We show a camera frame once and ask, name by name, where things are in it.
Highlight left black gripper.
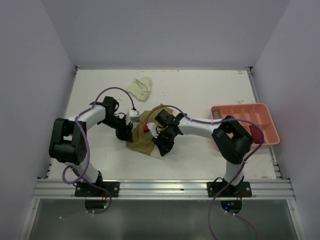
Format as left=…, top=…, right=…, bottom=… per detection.
left=100, top=114, right=133, bottom=142

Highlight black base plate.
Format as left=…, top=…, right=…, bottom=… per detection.
left=206, top=177, right=253, bottom=198
left=74, top=181, right=120, bottom=198

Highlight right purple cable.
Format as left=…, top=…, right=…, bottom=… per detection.
left=144, top=103, right=265, bottom=240

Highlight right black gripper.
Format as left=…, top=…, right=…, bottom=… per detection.
left=151, top=128, right=175, bottom=155

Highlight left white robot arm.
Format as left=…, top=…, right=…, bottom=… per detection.
left=48, top=96, right=139, bottom=197

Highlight pale green underwear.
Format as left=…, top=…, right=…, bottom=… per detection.
left=126, top=76, right=153, bottom=102

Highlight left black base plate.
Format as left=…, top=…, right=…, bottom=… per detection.
left=74, top=181, right=120, bottom=198

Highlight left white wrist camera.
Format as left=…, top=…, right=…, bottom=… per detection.
left=125, top=109, right=140, bottom=125

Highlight olive and cream underwear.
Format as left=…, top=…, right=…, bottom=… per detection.
left=126, top=110, right=164, bottom=160

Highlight aluminium mounting rail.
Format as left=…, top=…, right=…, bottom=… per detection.
left=32, top=179, right=295, bottom=200

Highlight dark red rolled underwear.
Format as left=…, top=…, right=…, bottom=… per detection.
left=249, top=125, right=262, bottom=144

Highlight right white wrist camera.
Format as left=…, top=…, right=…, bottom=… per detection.
left=142, top=122, right=159, bottom=138

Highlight pink divided tray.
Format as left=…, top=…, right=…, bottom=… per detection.
left=210, top=103, right=280, bottom=148

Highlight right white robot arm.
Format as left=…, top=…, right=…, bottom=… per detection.
left=143, top=109, right=253, bottom=197

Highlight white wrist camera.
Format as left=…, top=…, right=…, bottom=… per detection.
left=142, top=122, right=159, bottom=138
left=125, top=109, right=140, bottom=125

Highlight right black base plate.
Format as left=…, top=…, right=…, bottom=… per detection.
left=206, top=177, right=253, bottom=198

